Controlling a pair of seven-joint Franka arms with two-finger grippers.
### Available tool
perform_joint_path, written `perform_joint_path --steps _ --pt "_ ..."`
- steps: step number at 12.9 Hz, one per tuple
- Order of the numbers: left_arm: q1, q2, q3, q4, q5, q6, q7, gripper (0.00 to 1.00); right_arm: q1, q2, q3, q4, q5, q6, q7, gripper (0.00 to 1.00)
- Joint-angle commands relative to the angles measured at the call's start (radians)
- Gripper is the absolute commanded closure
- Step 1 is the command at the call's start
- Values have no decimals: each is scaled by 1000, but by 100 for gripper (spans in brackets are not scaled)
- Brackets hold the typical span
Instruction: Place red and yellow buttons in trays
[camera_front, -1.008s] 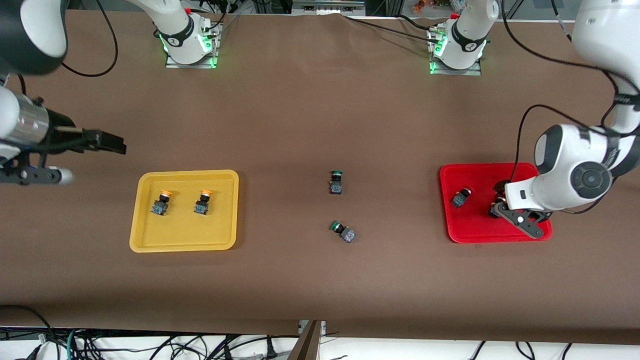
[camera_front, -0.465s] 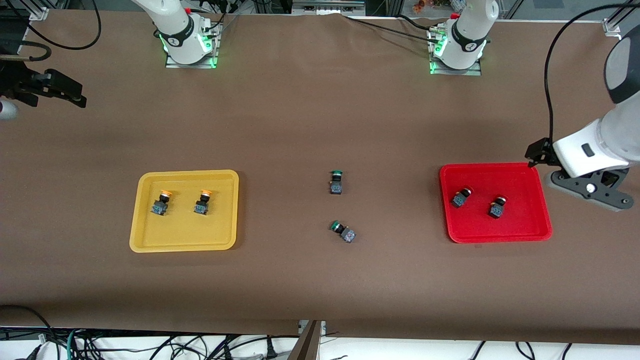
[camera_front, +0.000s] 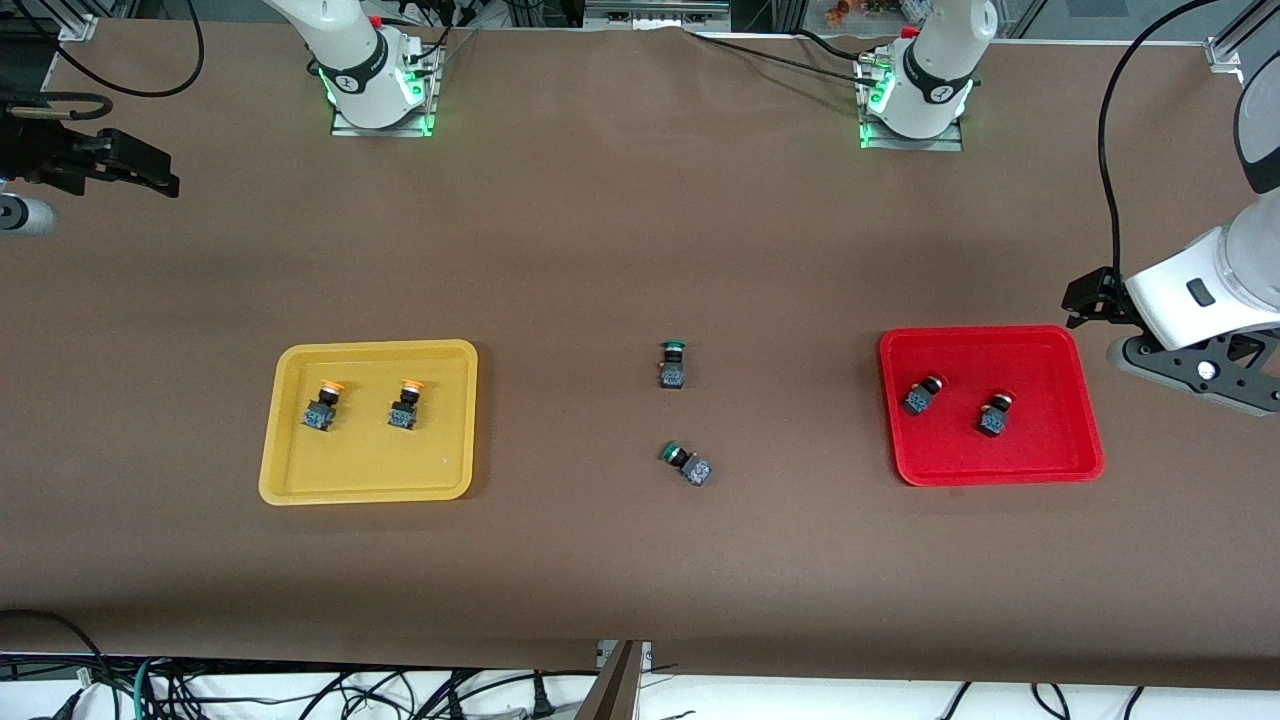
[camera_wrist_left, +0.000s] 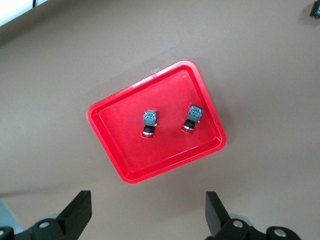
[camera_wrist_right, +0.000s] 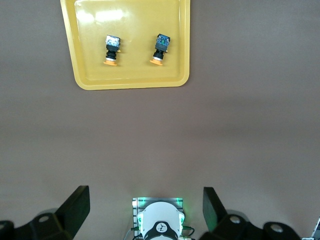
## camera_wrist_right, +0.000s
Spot yellow push button switch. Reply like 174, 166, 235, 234
149, 33, 172, 67
102, 34, 123, 67

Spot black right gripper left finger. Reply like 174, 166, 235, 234
0, 185, 91, 240

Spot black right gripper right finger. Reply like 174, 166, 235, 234
199, 186, 301, 240

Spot grey metal frame post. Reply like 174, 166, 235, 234
301, 216, 320, 240

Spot yellow plastic tray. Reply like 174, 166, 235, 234
59, 0, 191, 91

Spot brown table cover cloth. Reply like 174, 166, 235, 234
0, 0, 320, 240

